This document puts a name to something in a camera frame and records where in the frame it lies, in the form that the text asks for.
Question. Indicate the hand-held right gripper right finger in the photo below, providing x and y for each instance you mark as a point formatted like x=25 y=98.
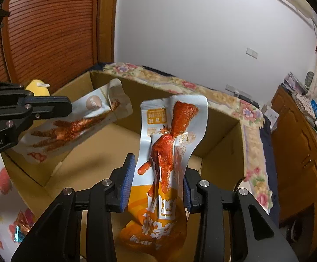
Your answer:
x=187 y=196

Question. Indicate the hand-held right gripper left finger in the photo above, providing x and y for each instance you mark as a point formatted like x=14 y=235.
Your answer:
x=128 y=178

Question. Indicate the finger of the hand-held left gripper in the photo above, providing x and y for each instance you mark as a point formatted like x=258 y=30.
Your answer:
x=8 y=89
x=52 y=107

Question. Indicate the brown cardboard box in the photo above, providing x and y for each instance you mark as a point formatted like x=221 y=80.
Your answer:
x=98 y=152

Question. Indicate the chicken feet snack packet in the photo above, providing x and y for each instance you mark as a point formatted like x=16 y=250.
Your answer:
x=93 y=106

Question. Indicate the chicken wing snack packet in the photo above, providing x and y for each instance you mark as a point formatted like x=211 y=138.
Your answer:
x=158 y=120

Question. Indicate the yellow plush toy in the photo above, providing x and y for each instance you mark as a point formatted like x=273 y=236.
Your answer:
x=37 y=87

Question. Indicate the white flower-print sheet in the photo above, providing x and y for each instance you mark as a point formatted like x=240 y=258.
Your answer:
x=0 y=196

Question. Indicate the wooden slatted wardrobe door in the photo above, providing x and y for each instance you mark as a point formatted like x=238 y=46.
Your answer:
x=52 y=32

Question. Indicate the dark blue mattress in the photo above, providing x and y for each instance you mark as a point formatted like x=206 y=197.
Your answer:
x=268 y=163

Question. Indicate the shiny foil wrapper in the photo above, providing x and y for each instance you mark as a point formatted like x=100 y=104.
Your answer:
x=19 y=233

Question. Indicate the white carton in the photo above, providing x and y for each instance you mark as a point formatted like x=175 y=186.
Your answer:
x=270 y=114

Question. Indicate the wooden dresser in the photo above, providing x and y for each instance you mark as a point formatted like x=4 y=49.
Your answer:
x=297 y=155

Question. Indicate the patterned pouch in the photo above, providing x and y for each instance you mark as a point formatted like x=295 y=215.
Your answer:
x=301 y=102

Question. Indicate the purple packets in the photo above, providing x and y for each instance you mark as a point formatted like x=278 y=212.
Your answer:
x=293 y=83

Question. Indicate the blue box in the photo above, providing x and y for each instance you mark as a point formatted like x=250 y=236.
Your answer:
x=316 y=108

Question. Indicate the small white fan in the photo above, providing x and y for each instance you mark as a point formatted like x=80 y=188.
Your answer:
x=309 y=80

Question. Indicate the white wall socket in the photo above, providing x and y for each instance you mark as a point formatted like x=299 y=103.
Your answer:
x=232 y=88

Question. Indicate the white wall switch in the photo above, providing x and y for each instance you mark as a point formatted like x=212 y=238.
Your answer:
x=252 y=52

